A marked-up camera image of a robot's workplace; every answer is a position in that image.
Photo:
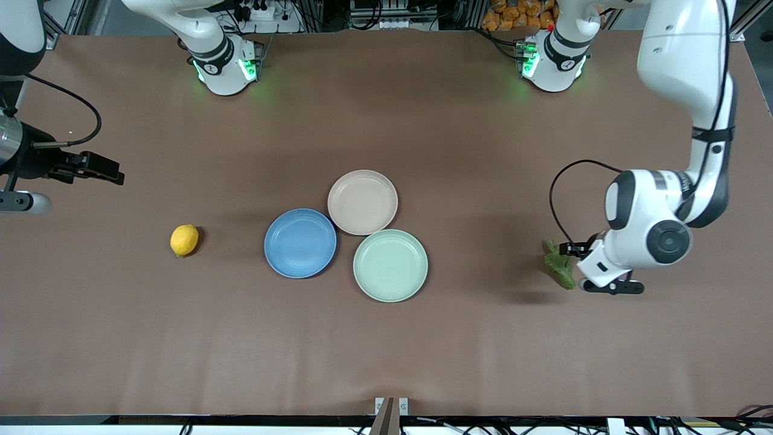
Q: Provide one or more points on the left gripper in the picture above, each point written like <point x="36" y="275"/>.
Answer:
<point x="584" y="248"/>

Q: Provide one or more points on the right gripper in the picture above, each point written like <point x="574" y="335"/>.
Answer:
<point x="35" y="163"/>

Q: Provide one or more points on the green lettuce leaf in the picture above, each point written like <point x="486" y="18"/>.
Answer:
<point x="560" y="269"/>

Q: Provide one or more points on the yellow lemon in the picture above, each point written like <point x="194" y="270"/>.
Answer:
<point x="184" y="240"/>

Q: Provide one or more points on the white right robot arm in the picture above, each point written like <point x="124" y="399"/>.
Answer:
<point x="212" y="55"/>

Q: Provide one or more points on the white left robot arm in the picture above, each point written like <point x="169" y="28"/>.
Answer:
<point x="682" y="48"/>

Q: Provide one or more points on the brown table cover sheet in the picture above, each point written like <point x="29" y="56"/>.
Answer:
<point x="483" y="350"/>

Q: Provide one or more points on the pale green plate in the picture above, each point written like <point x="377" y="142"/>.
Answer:
<point x="390" y="266"/>

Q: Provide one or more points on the blue plate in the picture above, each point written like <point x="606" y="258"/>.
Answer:
<point x="300" y="243"/>

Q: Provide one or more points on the beige plate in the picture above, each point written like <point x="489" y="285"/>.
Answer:
<point x="362" y="202"/>

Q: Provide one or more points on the white power strip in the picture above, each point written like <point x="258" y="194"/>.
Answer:
<point x="266" y="13"/>

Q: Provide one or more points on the orange snack packs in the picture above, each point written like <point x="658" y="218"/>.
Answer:
<point x="513" y="15"/>

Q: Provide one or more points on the grey equipment rack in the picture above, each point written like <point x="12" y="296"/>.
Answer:
<point x="392" y="13"/>

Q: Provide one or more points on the aluminium frame profile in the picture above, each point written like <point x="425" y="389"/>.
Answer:
<point x="57" y="27"/>
<point x="749" y="21"/>

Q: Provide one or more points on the small metal bracket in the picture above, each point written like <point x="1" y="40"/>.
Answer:
<point x="379" y="406"/>

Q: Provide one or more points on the brown camera post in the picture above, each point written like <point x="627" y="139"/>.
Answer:
<point x="386" y="420"/>

